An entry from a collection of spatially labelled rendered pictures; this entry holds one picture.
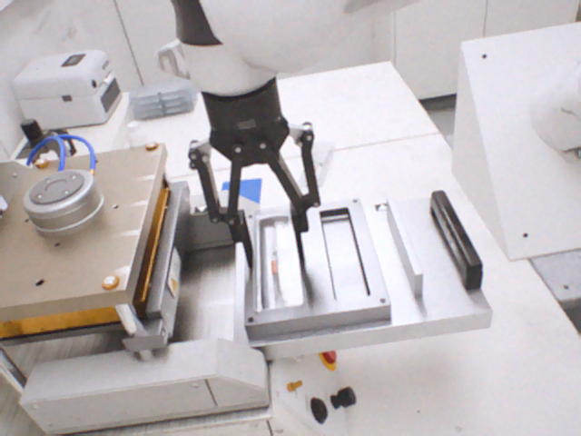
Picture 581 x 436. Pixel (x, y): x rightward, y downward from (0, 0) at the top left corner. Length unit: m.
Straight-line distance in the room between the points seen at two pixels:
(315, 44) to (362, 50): 2.88
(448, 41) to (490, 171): 1.94
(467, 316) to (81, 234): 0.43
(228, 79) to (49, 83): 1.16
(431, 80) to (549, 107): 1.97
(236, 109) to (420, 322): 0.31
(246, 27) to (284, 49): 0.03
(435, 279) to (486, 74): 0.52
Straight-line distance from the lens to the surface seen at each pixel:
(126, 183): 0.63
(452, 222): 0.65
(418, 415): 0.78
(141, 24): 3.12
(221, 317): 0.67
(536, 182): 1.02
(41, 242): 0.60
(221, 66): 0.45
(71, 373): 0.60
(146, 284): 0.56
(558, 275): 0.98
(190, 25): 0.45
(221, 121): 0.49
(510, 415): 0.80
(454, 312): 0.60
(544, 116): 1.01
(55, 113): 1.62
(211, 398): 0.57
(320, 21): 0.32
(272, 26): 0.32
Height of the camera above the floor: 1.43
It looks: 38 degrees down
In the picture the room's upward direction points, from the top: 9 degrees counter-clockwise
